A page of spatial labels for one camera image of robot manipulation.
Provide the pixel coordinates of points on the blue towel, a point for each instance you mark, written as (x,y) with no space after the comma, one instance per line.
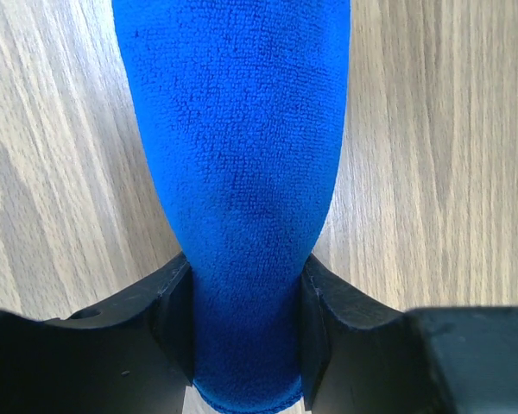
(240,106)

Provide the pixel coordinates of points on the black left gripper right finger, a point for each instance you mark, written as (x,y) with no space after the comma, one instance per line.
(358,355)

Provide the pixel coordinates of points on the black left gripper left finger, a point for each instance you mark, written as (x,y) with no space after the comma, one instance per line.
(129,353)

